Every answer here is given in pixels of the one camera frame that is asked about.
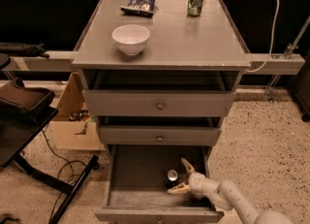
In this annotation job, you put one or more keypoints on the cardboard box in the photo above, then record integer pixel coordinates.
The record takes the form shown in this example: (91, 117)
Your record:
(74, 128)

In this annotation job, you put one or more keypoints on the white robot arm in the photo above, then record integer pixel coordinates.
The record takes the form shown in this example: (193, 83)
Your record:
(226, 195)

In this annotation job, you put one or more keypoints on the grey drawer cabinet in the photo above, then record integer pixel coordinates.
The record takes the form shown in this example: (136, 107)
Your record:
(183, 53)

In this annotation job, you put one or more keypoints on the blue pepsi can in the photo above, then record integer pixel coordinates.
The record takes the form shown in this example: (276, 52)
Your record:
(171, 178)

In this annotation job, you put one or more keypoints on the brown cushioned pad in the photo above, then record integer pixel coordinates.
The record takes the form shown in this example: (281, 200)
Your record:
(28, 99)

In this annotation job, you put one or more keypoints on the grey middle drawer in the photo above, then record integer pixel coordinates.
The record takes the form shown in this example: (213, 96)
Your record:
(159, 135)

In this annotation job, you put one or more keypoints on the blue chip bag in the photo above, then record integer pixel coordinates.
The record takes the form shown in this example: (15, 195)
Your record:
(139, 8)

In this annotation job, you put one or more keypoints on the grey open bottom drawer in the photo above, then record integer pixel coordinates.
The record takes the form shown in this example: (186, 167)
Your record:
(137, 187)

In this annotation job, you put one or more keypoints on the grey top drawer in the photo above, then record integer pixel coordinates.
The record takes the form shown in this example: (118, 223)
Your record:
(158, 103)

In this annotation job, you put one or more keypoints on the black object on ledge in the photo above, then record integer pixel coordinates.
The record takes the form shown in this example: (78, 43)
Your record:
(22, 49)

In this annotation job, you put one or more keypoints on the white bowl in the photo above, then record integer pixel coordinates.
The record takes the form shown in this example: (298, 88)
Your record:
(131, 39)

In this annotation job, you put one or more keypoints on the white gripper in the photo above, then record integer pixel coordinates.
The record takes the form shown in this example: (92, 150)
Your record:
(198, 183)

